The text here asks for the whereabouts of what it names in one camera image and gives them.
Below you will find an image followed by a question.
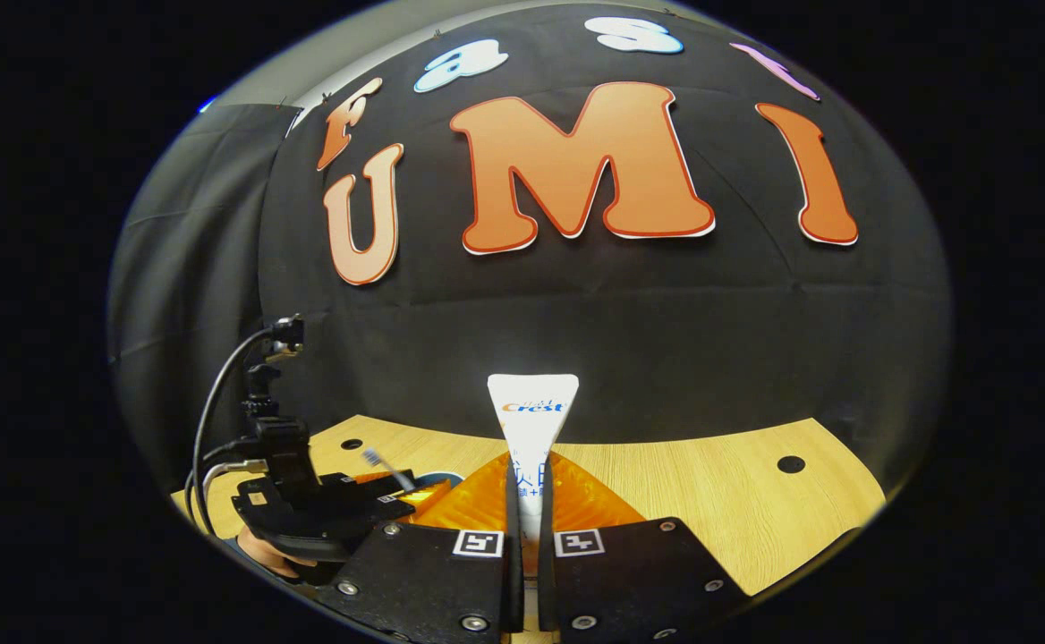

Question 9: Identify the black cable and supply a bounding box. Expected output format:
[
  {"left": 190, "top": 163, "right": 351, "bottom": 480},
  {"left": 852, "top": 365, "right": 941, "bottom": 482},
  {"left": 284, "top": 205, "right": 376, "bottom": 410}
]
[{"left": 190, "top": 327, "right": 278, "bottom": 538}]

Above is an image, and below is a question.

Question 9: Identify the grey cable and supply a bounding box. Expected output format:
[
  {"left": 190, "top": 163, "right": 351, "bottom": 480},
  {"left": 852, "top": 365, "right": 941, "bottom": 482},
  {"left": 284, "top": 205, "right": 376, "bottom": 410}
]
[{"left": 200, "top": 458, "right": 269, "bottom": 530}]

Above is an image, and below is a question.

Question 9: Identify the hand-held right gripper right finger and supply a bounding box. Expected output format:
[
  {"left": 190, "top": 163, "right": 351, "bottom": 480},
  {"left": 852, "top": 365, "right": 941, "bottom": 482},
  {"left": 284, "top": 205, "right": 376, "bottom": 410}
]
[{"left": 538, "top": 452, "right": 752, "bottom": 644}]

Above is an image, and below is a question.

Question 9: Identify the white toothpaste tube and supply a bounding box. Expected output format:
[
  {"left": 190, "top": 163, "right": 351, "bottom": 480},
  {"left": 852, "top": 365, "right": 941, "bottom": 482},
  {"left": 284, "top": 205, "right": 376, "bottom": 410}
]
[{"left": 487, "top": 373, "right": 580, "bottom": 618}]

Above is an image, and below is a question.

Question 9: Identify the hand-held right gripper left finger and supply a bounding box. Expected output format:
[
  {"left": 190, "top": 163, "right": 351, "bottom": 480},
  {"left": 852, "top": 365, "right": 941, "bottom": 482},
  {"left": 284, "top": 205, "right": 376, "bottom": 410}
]
[{"left": 317, "top": 452, "right": 523, "bottom": 644}]

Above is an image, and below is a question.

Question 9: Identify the white toothbrush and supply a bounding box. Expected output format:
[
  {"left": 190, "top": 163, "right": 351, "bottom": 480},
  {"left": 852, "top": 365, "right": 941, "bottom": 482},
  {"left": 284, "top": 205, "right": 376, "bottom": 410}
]
[{"left": 361, "top": 449, "right": 418, "bottom": 495}]

